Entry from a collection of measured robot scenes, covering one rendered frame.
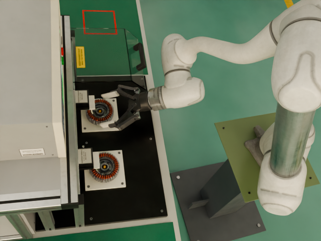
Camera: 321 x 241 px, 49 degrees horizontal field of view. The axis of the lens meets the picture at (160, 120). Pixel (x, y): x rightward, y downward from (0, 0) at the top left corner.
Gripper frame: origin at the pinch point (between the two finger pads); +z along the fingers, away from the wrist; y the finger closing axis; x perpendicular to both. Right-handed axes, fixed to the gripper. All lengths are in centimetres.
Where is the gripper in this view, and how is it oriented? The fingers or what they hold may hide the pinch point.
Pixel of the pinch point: (104, 110)
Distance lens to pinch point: 146.2
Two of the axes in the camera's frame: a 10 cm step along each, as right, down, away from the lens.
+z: -9.4, 1.9, 2.8
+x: 3.4, 4.5, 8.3
